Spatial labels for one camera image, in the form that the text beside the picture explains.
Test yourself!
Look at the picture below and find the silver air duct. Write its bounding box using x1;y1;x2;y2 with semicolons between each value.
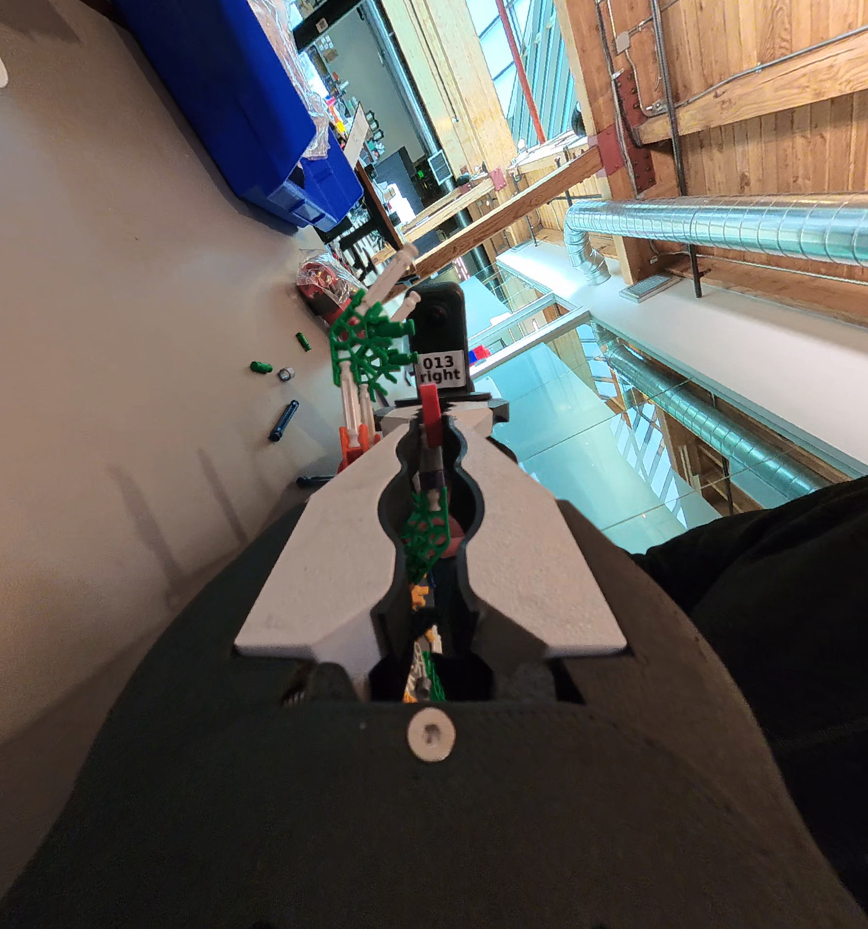
563;192;868;285

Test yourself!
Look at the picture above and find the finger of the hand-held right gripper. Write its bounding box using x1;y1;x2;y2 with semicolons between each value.
441;398;511;441
374;405;426;438

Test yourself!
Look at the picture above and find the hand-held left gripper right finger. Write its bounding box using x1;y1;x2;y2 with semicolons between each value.
443;420;629;674

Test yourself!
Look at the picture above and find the clear bag of red wheels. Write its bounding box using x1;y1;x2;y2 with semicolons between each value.
296;249;363;321

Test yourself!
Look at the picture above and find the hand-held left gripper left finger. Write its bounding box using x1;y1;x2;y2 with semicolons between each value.
234;423;416;666

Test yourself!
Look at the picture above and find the blue plastic bin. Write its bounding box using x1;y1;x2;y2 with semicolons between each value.
115;0;366;235

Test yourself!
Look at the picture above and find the clear bag with orange label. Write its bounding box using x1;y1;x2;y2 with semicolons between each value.
249;0;335;162

